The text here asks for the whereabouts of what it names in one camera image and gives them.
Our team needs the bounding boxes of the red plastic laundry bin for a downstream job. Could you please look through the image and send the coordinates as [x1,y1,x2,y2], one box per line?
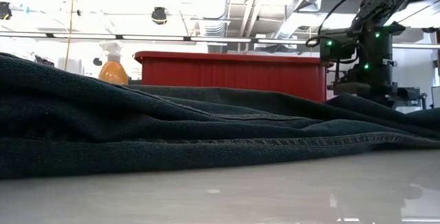
[133,51,333,104]

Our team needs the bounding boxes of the orange spray bottle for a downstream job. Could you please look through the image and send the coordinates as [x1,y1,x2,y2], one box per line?
[98,41,129,86]

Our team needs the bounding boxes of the dark denim jeans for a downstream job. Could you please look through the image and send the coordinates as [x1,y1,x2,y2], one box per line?
[0,52,440,180]

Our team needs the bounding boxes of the ribbed silver air duct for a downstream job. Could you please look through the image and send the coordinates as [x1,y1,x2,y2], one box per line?
[190,0,230,38]

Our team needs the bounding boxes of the yellow cable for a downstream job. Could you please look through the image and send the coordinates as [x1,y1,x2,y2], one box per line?
[64,0,76,72]

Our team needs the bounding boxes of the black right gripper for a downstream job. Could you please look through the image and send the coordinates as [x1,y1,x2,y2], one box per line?
[328,81,429,110]

